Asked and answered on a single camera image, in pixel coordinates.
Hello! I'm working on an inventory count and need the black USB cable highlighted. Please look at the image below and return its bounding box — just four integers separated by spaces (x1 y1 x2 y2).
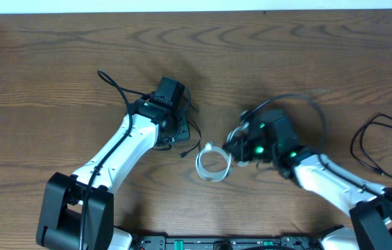
350 112 392 181
178 88 203 159

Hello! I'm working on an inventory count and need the white USB cable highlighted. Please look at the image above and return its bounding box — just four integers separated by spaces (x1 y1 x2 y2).
195 124 252 183

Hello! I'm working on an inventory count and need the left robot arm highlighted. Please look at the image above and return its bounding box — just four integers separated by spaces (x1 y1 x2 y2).
35 77 191 249

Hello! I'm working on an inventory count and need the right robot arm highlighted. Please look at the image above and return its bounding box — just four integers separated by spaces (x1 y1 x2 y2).
223 110 392 249

